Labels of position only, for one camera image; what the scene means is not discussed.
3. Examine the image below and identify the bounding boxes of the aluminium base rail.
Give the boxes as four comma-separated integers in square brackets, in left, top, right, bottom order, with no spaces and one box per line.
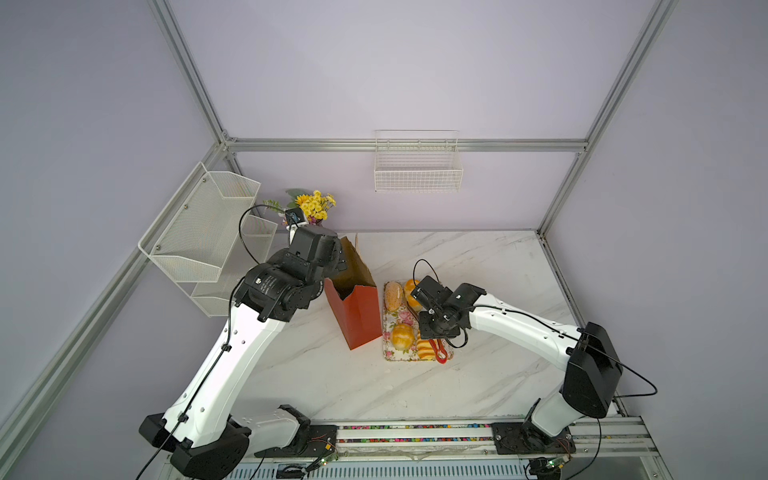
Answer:
[157,416,673,480]

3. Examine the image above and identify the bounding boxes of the red handled metal tongs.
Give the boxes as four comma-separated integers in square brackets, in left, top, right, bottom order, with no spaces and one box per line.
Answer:
[429,339,448,364]

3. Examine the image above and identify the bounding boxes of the round golden bun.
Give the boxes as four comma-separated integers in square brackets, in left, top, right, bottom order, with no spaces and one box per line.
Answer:
[390,323,416,352]

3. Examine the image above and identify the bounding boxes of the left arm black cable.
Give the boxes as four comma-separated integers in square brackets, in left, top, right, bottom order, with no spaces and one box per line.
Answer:
[134,204,301,480]

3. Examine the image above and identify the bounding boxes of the yellow flower bouquet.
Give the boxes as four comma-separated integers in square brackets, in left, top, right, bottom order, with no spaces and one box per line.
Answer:
[263,189,337,225]

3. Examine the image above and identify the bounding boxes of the round sesame bun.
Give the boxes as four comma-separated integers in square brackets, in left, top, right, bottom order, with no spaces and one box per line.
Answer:
[384,281,404,312]

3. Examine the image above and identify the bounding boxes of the red brown paper bag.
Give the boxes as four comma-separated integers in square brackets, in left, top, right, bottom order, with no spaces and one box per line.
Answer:
[324,237,382,350]

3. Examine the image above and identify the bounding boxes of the aluminium frame structure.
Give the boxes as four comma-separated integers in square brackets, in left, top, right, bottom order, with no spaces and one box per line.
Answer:
[0,0,682,457]

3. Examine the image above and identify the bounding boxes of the floral rectangular tray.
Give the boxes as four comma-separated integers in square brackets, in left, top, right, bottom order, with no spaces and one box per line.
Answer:
[381,280,454,364]

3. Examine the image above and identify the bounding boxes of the white wire wall basket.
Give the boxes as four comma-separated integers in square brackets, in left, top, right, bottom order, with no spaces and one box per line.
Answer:
[374,130,464,193]

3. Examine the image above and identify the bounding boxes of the white mesh two-tier shelf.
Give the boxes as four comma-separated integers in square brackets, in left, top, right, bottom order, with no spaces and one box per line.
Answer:
[138,164,278,317]

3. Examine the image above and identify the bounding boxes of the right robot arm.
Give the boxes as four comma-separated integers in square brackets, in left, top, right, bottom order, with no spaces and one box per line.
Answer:
[407,276,624,454]

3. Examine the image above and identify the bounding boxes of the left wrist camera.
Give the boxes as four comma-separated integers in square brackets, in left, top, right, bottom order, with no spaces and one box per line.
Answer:
[284,207,308,243]

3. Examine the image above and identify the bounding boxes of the long ridged yellow bread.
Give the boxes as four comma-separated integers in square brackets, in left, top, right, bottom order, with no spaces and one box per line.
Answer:
[416,339,437,361]

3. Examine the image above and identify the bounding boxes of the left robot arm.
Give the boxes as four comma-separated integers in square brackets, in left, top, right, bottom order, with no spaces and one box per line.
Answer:
[139,224,346,479]

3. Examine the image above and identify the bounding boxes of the orange ridged bread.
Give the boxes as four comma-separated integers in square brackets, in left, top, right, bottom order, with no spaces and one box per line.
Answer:
[403,279,422,312]

